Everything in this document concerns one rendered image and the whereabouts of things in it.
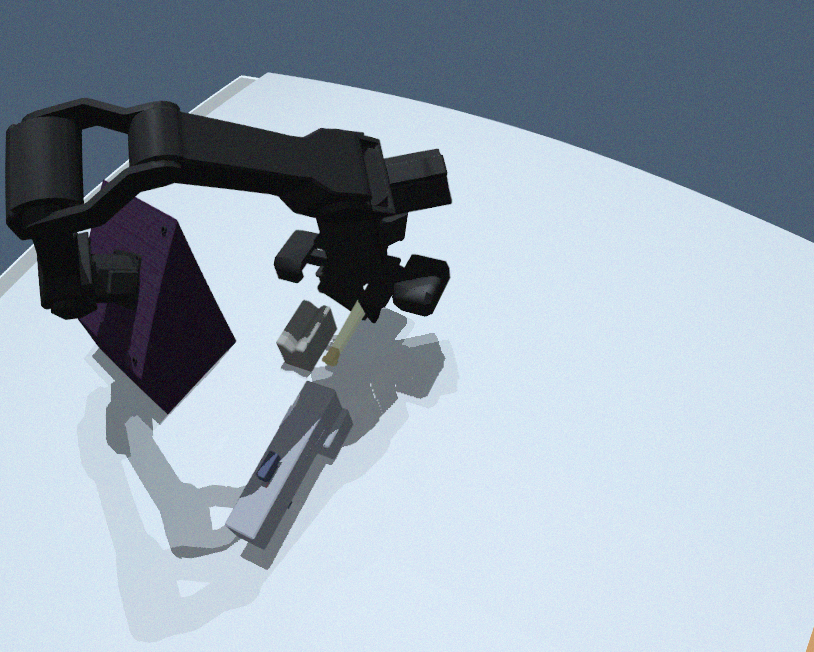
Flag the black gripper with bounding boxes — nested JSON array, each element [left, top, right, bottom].
[[274, 218, 451, 323]]

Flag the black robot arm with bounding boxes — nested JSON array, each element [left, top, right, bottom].
[[5, 98, 453, 320]]

